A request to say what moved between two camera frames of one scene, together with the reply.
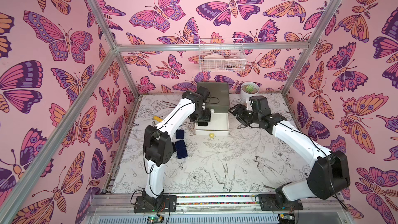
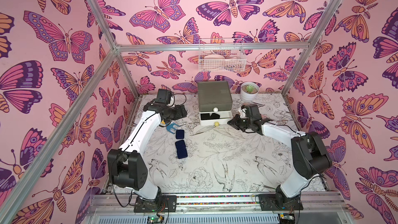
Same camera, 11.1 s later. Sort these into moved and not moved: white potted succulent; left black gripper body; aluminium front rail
Moved: left black gripper body
Not moved: aluminium front rail; white potted succulent
